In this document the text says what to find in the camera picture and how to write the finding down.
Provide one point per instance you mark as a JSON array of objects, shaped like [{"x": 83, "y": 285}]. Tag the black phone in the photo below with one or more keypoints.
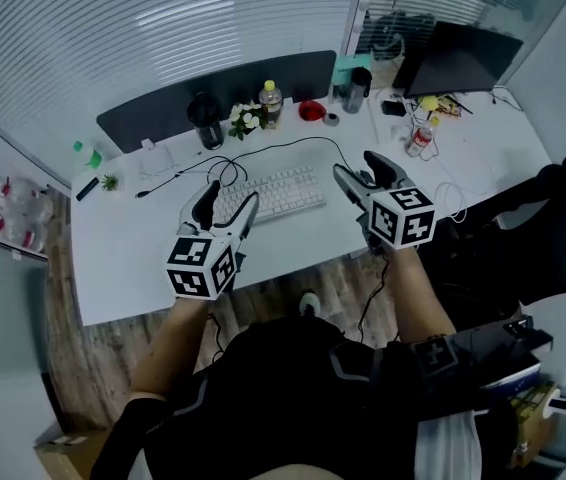
[{"x": 393, "y": 108}]

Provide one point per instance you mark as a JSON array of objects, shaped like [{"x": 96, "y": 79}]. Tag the small white adapter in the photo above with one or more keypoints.
[{"x": 147, "y": 144}]

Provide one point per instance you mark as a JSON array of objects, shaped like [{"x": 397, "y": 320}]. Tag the small green potted plant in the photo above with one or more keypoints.
[{"x": 109, "y": 182}]

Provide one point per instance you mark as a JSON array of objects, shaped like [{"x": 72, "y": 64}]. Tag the person's left forearm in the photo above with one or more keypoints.
[{"x": 173, "y": 343}]

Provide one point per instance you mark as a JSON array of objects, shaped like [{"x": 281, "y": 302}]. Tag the brown cardboard box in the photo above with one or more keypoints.
[{"x": 63, "y": 455}]

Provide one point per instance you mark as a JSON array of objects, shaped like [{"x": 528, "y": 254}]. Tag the black remote bar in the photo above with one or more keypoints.
[{"x": 87, "y": 189}]

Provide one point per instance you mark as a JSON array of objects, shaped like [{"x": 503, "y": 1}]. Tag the teal box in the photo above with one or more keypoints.
[{"x": 345, "y": 64}]

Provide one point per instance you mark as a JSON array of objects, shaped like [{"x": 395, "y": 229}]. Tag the yellow cap tea bottle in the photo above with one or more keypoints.
[{"x": 270, "y": 103}]

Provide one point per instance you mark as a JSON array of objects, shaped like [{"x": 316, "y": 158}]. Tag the colourful small packet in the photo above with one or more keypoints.
[{"x": 450, "y": 105}]

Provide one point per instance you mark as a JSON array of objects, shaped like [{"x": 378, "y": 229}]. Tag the small grey round object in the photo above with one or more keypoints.
[{"x": 332, "y": 118}]

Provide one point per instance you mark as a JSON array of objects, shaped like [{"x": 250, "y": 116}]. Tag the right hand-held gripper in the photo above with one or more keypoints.
[{"x": 403, "y": 218}]

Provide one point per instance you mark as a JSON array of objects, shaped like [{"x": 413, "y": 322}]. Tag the person's bare knee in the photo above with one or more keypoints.
[{"x": 303, "y": 473}]

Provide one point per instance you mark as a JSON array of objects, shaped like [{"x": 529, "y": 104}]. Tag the yellow cardboard carton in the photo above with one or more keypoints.
[{"x": 533, "y": 418}]

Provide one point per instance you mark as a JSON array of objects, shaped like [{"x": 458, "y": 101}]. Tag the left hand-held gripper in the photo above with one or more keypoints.
[{"x": 193, "y": 268}]

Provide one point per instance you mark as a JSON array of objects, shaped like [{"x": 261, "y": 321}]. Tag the clear bottle with red label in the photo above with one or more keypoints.
[{"x": 420, "y": 140}]

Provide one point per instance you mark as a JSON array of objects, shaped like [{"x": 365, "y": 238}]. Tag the person's white shoe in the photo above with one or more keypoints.
[{"x": 309, "y": 302}]

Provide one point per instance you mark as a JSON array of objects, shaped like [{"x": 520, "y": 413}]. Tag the black monitor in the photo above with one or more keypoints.
[{"x": 463, "y": 63}]

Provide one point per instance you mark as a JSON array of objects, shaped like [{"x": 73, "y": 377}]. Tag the yellow ball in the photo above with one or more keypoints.
[{"x": 429, "y": 102}]

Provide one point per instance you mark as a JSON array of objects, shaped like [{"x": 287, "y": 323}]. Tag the black tumbler bottle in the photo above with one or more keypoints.
[{"x": 205, "y": 120}]

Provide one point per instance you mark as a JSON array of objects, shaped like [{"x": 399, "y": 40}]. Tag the large clear water jug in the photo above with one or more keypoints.
[
  {"x": 18, "y": 230},
  {"x": 23, "y": 193}
]

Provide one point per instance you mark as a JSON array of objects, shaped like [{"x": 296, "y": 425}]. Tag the person's right forearm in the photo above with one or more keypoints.
[{"x": 418, "y": 298}]

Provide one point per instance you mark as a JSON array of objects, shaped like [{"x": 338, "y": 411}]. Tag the black office chair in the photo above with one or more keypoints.
[{"x": 538, "y": 233}]

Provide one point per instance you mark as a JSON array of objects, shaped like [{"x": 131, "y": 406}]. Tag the dark flat box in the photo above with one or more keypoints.
[{"x": 503, "y": 358}]

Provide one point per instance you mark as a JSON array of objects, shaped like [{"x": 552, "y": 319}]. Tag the clear bottle with green label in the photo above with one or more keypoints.
[{"x": 88, "y": 155}]

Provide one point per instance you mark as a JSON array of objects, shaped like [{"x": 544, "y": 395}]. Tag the dark desk divider panel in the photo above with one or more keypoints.
[{"x": 163, "y": 113}]

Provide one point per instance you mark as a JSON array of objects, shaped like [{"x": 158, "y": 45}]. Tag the small red bowl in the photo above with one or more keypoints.
[{"x": 312, "y": 110}]

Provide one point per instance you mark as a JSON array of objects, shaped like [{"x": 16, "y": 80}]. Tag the person's black shirt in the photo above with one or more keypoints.
[{"x": 288, "y": 393}]

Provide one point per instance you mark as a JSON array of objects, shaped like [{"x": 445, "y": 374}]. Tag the white flower plant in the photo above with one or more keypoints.
[{"x": 245, "y": 118}]

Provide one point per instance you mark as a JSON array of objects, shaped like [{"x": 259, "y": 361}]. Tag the grey bottle with black lid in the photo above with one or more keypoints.
[{"x": 357, "y": 90}]

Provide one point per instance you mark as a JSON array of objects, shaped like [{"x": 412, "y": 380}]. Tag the white keyboard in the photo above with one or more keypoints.
[{"x": 283, "y": 193}]

